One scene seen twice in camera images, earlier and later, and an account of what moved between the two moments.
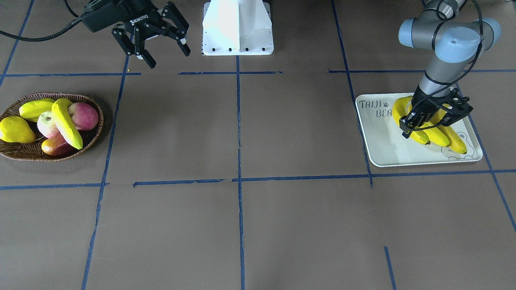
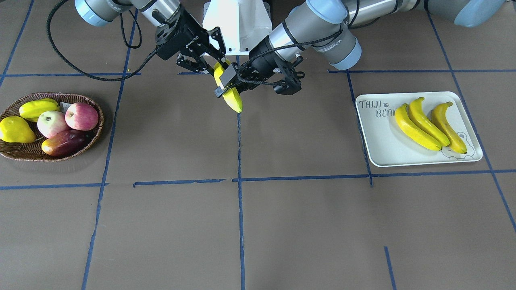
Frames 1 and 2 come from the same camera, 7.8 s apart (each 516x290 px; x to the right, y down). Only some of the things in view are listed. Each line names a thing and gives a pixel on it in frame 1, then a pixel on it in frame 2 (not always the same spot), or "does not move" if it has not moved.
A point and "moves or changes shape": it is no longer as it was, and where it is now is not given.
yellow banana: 400,110 moves or changes shape
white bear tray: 386,146 does not move
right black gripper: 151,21 to 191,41
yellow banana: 454,140 does not move
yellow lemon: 16,129 does not move
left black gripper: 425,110 to 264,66
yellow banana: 65,122 to 231,95
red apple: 84,117 does not move
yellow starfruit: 30,110 does not move
